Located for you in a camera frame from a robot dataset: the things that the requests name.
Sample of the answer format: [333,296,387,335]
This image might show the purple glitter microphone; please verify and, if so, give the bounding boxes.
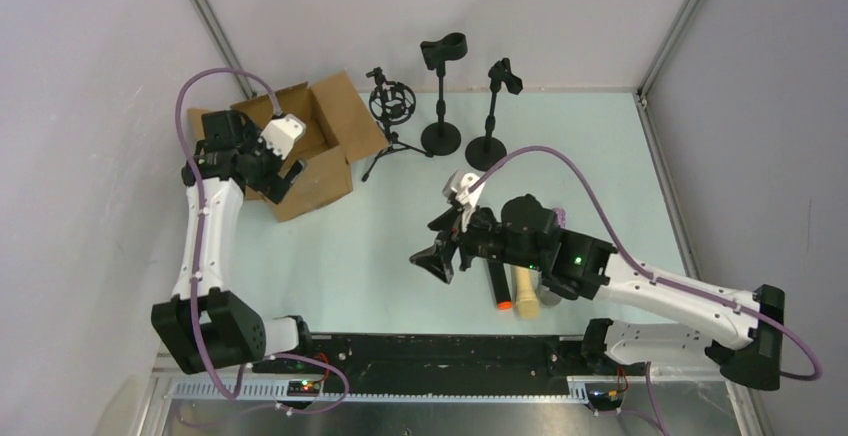
[537,207,568,308]

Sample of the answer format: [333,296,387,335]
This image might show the black microphone orange ring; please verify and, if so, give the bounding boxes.
[485,261,515,312]

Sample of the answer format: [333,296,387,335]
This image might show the brown cardboard box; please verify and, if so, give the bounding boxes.
[186,70,390,224]

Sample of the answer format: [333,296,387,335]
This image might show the beige microphone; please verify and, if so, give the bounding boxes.
[512,266,540,320]

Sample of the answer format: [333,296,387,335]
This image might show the black tripod shock mount stand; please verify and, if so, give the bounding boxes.
[361,67,434,182]

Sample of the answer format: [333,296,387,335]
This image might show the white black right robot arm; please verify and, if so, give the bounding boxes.
[409,194,785,391]

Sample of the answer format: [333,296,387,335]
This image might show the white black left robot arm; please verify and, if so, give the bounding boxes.
[151,110,309,374]

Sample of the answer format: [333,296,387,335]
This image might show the black round-base clamp stand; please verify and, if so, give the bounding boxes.
[465,57,523,171]

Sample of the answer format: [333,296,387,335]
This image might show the black round-base clip stand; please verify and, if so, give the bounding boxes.
[420,32,468,156]

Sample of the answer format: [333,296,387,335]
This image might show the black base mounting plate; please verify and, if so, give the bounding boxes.
[264,333,598,398]

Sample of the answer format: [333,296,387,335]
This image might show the right base circuit board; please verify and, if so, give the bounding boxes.
[587,390,626,413]

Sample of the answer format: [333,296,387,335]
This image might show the base circuit board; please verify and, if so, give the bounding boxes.
[286,380,322,398]
[587,390,626,413]

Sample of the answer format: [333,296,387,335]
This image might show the left base circuit board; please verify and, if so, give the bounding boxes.
[286,380,322,398]

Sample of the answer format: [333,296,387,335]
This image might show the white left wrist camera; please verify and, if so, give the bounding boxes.
[260,114,306,160]

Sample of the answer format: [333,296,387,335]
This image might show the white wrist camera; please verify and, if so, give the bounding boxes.
[442,170,482,211]
[260,114,306,160]

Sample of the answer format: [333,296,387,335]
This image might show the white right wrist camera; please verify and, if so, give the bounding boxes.
[442,170,482,211]

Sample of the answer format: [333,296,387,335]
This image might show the grey slotted cable duct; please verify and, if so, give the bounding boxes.
[170,377,588,404]

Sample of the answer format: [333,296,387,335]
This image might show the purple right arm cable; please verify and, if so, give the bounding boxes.
[466,146,824,381]

